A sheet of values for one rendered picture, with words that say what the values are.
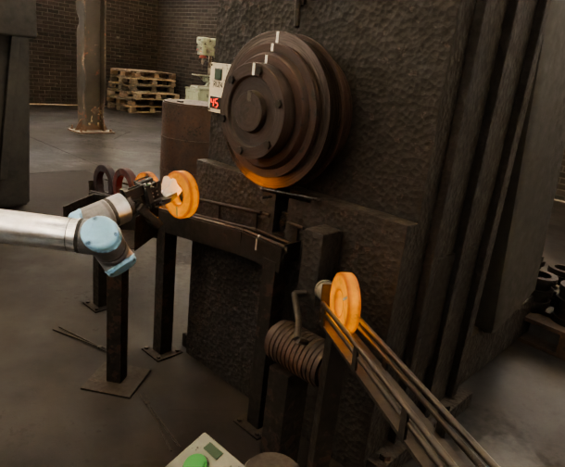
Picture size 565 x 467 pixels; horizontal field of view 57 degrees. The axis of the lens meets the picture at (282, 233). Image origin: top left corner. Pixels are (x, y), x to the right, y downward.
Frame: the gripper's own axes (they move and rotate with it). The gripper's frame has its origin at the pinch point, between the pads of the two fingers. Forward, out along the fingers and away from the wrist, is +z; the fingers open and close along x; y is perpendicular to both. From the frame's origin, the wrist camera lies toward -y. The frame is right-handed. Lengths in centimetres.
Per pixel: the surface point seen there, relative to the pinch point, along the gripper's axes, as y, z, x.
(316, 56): 38, 30, -35
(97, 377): -77, -35, 32
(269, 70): 35.4, 20.2, -25.8
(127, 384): -79, -28, 21
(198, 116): -55, 163, 216
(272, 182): 1.1, 18.8, -23.6
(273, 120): 22.2, 17.3, -28.4
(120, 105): -216, 446, 901
